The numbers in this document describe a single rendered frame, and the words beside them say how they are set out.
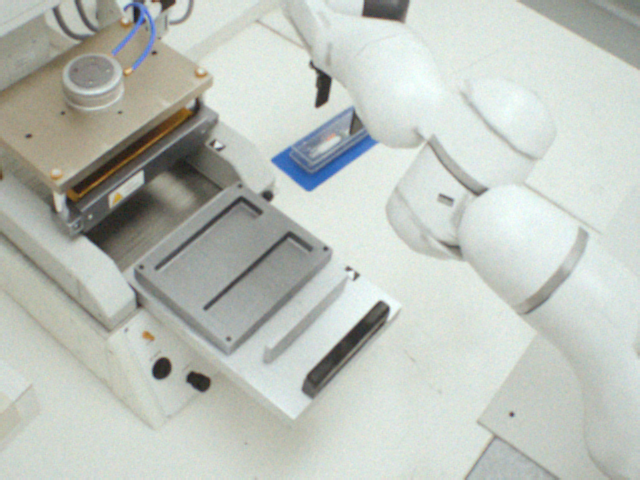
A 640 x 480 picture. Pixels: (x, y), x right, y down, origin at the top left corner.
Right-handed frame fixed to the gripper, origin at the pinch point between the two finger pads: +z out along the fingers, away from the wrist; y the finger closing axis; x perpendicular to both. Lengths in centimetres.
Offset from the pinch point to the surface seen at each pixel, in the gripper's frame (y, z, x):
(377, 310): 37, -17, -36
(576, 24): -26, 86, 178
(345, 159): 4.0, 9.7, -1.0
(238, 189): 10.9, -15.1, -34.9
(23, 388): 9, 0, -72
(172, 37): -37.4, 5.3, -6.9
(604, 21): -20, 86, 190
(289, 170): -0.5, 9.6, -10.6
